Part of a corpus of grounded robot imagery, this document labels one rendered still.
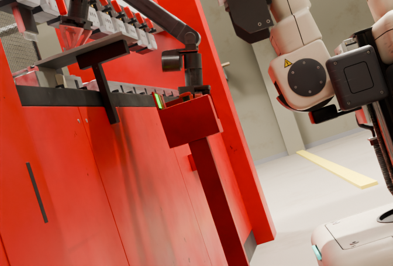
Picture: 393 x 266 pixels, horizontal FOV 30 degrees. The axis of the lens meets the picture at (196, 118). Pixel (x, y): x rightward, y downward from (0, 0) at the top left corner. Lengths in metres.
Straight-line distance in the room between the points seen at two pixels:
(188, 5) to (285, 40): 2.29
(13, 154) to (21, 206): 0.08
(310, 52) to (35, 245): 1.11
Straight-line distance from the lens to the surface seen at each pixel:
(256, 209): 4.20
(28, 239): 1.10
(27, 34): 2.14
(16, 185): 1.12
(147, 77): 4.26
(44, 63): 2.06
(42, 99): 1.63
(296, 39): 2.00
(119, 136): 2.11
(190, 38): 2.31
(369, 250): 1.85
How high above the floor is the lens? 0.64
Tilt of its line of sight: 2 degrees up
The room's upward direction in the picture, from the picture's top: 18 degrees counter-clockwise
